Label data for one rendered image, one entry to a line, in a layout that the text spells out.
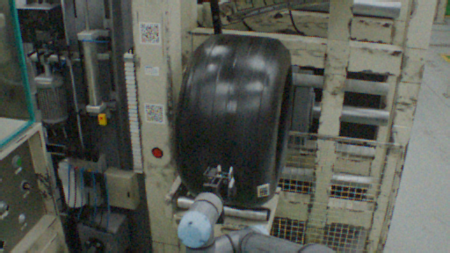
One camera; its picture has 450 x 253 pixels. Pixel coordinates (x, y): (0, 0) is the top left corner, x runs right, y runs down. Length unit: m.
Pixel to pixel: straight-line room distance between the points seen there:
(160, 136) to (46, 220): 0.51
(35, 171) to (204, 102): 0.65
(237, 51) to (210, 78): 0.13
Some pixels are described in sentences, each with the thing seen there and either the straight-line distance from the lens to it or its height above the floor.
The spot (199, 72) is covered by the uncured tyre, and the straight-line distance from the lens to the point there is 1.41.
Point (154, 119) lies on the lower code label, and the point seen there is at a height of 1.20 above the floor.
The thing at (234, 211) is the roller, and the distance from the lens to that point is 1.65.
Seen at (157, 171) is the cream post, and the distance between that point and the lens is 1.75.
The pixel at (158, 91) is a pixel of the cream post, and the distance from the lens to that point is 1.59.
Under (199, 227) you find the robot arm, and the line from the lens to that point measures 1.07.
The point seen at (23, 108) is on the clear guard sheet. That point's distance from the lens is 1.51.
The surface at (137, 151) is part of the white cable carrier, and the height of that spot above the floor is 1.05.
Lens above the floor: 1.92
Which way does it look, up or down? 27 degrees down
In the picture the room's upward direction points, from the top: 1 degrees clockwise
